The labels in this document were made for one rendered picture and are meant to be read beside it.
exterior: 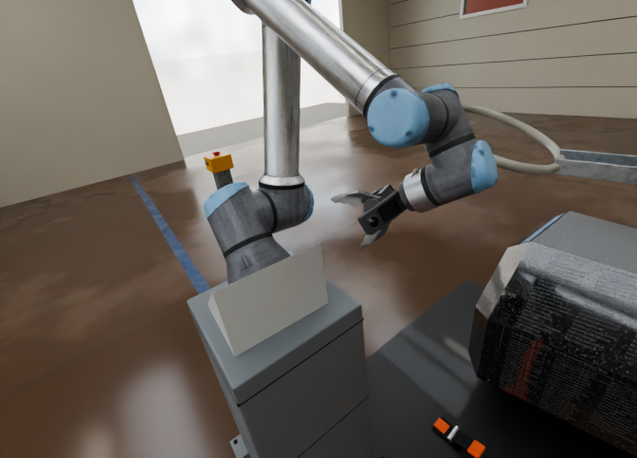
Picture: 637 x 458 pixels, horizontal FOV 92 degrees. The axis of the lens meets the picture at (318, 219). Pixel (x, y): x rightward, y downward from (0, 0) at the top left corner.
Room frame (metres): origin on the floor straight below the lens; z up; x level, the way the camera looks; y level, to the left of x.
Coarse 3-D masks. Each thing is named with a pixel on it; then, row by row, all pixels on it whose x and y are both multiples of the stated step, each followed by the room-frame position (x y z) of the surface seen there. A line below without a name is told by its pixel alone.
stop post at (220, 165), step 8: (224, 152) 1.74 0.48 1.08; (208, 160) 1.65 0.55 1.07; (216, 160) 1.63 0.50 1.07; (224, 160) 1.65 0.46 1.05; (208, 168) 1.68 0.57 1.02; (216, 168) 1.63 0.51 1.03; (224, 168) 1.65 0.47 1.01; (216, 176) 1.66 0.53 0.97; (224, 176) 1.66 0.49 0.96; (216, 184) 1.69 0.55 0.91; (224, 184) 1.66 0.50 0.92
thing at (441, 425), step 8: (440, 424) 0.75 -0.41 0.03; (448, 424) 0.75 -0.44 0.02; (440, 432) 0.72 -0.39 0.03; (448, 432) 0.72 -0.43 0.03; (456, 432) 0.70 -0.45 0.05; (448, 440) 0.68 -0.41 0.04; (456, 440) 0.67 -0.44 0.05; (464, 440) 0.67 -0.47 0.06; (472, 440) 0.66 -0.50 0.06; (456, 448) 0.66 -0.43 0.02; (464, 448) 0.64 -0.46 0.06; (472, 448) 0.63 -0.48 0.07; (480, 448) 0.63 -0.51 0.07; (480, 456) 0.60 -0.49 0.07
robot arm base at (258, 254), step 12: (252, 240) 0.73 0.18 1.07; (264, 240) 0.74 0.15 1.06; (228, 252) 0.72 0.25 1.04; (240, 252) 0.70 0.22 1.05; (252, 252) 0.70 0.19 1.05; (264, 252) 0.70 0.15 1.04; (276, 252) 0.71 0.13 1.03; (228, 264) 0.71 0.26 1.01; (240, 264) 0.68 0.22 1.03; (252, 264) 0.67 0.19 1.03; (264, 264) 0.67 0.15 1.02; (228, 276) 0.69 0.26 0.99; (240, 276) 0.66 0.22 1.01
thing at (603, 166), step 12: (576, 156) 0.97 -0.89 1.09; (588, 156) 0.95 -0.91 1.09; (600, 156) 0.93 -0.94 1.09; (612, 156) 0.91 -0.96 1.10; (624, 156) 0.89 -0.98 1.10; (636, 156) 0.87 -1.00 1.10; (564, 168) 0.90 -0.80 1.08; (576, 168) 0.88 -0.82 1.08; (588, 168) 0.86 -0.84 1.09; (600, 168) 0.85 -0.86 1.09; (612, 168) 0.83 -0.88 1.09; (624, 168) 0.81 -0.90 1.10; (636, 168) 0.79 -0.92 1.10; (612, 180) 0.82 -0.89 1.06; (624, 180) 0.80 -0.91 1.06; (636, 180) 0.79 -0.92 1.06
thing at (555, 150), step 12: (468, 108) 1.31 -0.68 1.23; (480, 108) 1.31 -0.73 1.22; (504, 120) 1.27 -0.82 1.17; (516, 120) 1.25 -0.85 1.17; (528, 132) 1.19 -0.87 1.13; (540, 132) 1.17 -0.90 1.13; (552, 144) 1.08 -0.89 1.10; (564, 156) 0.98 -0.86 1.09; (504, 168) 0.89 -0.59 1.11; (516, 168) 0.87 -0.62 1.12; (528, 168) 0.87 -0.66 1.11; (540, 168) 0.88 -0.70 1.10; (552, 168) 0.89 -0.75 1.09
